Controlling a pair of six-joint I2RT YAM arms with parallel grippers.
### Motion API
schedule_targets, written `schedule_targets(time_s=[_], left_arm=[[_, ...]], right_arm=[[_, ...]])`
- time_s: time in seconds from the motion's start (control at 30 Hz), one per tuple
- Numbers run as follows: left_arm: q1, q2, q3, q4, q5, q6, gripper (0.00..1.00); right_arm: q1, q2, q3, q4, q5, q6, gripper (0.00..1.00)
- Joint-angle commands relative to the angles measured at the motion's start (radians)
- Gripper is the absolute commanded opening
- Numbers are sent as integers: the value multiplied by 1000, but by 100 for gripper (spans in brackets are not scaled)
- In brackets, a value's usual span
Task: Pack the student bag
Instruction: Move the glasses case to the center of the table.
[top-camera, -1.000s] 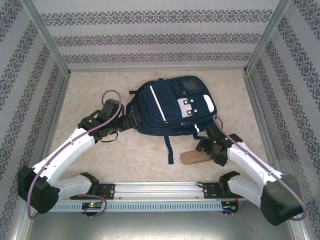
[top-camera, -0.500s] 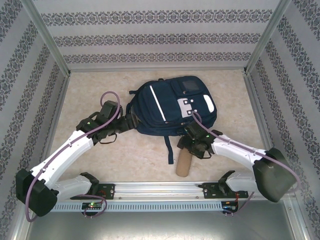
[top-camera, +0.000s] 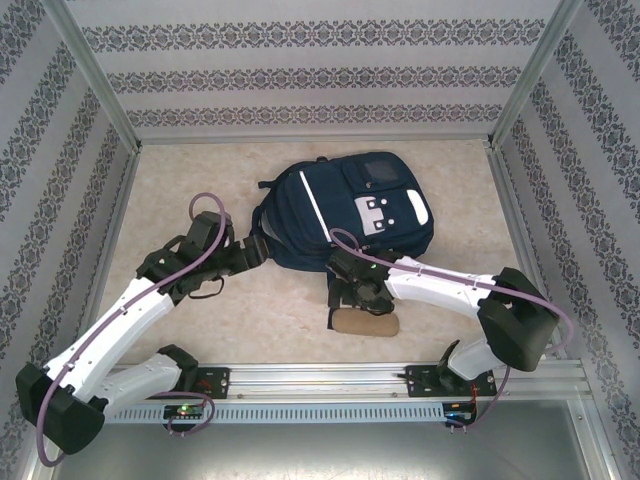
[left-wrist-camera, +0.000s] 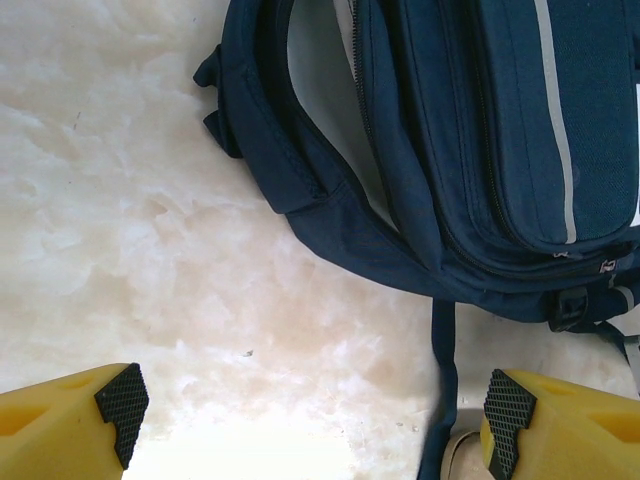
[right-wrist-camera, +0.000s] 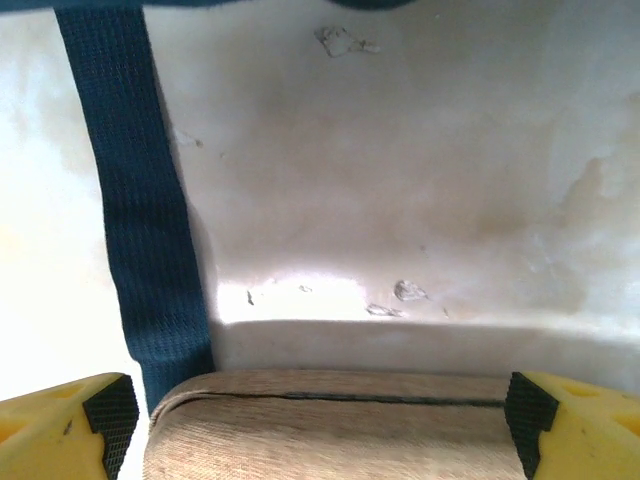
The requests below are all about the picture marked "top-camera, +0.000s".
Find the tan fabric pencil case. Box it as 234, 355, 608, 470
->
332, 308, 400, 337

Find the navy blue backpack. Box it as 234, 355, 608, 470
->
251, 151, 434, 331

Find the metal sheet panel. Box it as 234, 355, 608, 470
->
47, 422, 616, 480

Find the aluminium mounting rail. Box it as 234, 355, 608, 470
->
104, 363, 587, 400

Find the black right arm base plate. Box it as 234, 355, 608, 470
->
407, 364, 498, 399

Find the aluminium side rail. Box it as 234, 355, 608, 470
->
69, 149, 142, 364
487, 144, 569, 359

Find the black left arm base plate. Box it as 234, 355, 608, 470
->
194, 367, 231, 400

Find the aluminium rear rail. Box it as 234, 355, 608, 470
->
137, 133, 494, 146

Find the grey slotted cable duct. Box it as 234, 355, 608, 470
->
102, 403, 447, 423

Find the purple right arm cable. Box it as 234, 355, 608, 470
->
329, 228, 575, 437

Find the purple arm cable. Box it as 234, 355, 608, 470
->
329, 228, 575, 437
37, 192, 234, 467

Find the aluminium frame post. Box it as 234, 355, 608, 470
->
39, 0, 144, 151
487, 0, 586, 149

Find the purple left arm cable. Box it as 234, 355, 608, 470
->
37, 192, 234, 467

